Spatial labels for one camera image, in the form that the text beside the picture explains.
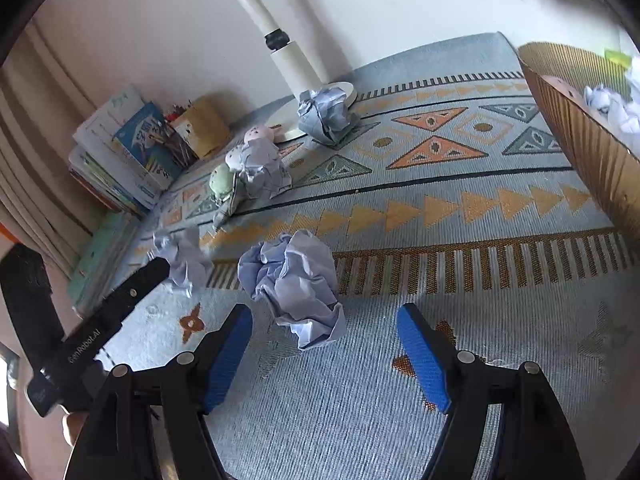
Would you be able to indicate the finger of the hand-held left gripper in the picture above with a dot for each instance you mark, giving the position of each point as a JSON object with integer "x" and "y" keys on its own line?
{"x": 142, "y": 282}

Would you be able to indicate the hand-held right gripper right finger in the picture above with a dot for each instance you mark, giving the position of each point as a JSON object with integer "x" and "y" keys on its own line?
{"x": 425, "y": 360}

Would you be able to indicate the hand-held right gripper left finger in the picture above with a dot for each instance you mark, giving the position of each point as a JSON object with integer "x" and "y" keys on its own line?
{"x": 227, "y": 360}

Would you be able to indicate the brown ribbed basket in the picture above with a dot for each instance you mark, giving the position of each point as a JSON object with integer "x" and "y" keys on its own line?
{"x": 590, "y": 170}

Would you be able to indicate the person's left hand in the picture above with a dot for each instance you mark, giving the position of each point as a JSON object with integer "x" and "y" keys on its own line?
{"x": 76, "y": 422}

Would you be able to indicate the stack of flat green books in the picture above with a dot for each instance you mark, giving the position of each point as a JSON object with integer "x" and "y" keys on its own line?
{"x": 107, "y": 255}

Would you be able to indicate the patterned woven mat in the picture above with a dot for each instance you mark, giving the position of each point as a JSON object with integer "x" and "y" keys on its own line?
{"x": 500, "y": 270}

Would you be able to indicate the black mesh pen holder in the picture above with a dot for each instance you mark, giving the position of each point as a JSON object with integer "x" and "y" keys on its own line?
{"x": 180, "y": 152}

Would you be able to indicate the row of upright books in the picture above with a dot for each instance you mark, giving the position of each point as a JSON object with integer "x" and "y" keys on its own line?
{"x": 135, "y": 145}

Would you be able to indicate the beige curtain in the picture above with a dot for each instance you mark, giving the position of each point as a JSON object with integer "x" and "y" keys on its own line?
{"x": 30, "y": 160}

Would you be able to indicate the tan pen holder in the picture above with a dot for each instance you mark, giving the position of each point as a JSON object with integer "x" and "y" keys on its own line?
{"x": 205, "y": 120}

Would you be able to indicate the white desk lamp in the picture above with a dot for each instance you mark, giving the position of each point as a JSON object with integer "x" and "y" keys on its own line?
{"x": 295, "y": 65}

